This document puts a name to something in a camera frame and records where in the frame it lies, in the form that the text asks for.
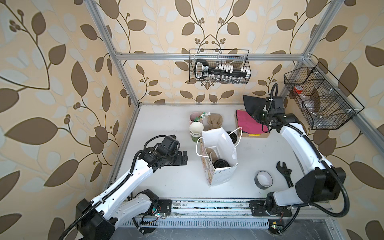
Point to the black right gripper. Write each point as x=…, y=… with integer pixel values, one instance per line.
x=255, y=115

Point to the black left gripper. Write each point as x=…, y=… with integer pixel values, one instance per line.
x=180, y=160

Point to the black paper napkin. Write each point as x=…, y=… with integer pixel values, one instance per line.
x=254, y=106

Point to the pulp cup carrier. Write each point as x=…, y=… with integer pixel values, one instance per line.
x=212, y=155

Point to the white paper gift bag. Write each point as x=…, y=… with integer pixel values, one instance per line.
x=220, y=141

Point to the black cup lid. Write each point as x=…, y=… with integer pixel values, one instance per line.
x=220, y=163

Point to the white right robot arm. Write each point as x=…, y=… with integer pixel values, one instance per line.
x=321, y=180

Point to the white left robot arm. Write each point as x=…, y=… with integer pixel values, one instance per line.
x=99, y=218

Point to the stack of coloured napkins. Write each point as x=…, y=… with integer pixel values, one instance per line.
x=247, y=123

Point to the stack of paper cups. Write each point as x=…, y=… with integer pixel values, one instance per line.
x=196, y=129

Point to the plastic bottle red cap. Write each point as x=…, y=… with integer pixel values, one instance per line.
x=304, y=99

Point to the pink cup of sachets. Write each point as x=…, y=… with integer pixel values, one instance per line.
x=198, y=117

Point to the stack of black cup lids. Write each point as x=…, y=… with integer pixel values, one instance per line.
x=233, y=136

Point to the stack of pulp cup carriers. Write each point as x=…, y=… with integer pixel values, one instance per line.
x=215, y=121

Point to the black adjustable wrench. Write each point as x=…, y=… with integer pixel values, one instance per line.
x=285, y=172

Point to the grey tape roll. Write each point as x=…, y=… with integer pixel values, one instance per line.
x=263, y=180

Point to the black socket set rack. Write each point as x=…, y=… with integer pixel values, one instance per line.
x=203, y=70

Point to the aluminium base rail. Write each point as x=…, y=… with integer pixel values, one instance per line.
x=197, y=214

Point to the black wire basket right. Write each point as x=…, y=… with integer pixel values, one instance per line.
x=333, y=101

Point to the black wire basket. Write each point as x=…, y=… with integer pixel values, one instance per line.
x=235, y=57
x=333, y=101

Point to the black wire basket centre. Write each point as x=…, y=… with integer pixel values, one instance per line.
x=235, y=57

